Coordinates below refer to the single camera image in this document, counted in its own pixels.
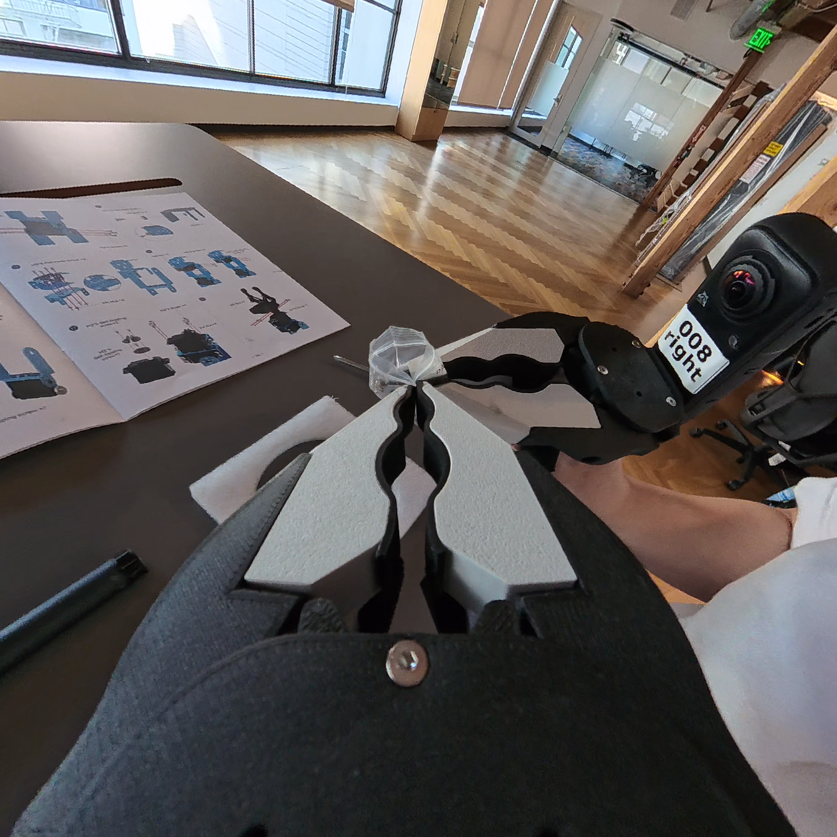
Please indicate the white foam pad with hole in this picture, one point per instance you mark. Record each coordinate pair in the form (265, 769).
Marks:
(229, 477)

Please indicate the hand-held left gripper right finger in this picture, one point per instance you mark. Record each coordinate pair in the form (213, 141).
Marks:
(497, 516)

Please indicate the black office chair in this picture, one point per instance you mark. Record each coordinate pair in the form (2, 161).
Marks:
(801, 418)

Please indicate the dark desk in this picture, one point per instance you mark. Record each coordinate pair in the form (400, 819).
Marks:
(294, 216)

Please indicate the wooden post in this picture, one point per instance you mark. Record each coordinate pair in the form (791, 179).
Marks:
(732, 170)

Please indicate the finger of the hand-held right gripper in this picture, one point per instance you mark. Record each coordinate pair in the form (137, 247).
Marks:
(516, 343)
(549, 409)

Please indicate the clear zip bag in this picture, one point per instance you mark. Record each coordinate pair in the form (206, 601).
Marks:
(399, 353)

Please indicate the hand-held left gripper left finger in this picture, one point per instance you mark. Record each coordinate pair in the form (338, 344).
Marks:
(327, 516)

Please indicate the person's right forearm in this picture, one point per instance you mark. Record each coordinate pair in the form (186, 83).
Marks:
(686, 529)

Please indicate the glass partition wall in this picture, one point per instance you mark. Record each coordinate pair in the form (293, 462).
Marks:
(641, 98)

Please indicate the instruction booklet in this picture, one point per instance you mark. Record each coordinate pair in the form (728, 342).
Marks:
(163, 294)

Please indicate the green exit sign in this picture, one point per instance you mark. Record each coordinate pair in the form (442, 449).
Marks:
(760, 37)

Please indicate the large window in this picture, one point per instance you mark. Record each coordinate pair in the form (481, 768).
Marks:
(196, 33)

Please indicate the person's white shirt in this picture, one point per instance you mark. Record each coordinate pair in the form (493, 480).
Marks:
(771, 654)

